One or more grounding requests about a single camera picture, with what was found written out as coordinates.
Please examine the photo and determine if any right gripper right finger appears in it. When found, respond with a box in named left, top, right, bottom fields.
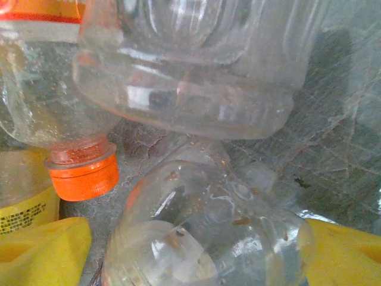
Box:
left=303, top=219, right=381, bottom=286

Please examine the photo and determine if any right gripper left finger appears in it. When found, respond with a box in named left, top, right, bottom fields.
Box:
left=0, top=216, right=92, bottom=286

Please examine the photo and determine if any orange yellow label juice bottle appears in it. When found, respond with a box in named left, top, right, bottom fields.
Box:
left=0, top=150, right=61, bottom=236

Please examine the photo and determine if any pepsi bottle blue cap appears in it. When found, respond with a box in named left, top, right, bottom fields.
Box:
left=101, top=139, right=317, bottom=286

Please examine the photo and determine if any orange cap clear bottle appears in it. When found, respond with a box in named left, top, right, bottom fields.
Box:
left=0, top=0, right=123, bottom=203

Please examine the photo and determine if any blue label water bottle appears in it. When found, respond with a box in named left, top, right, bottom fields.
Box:
left=72, top=0, right=330, bottom=141

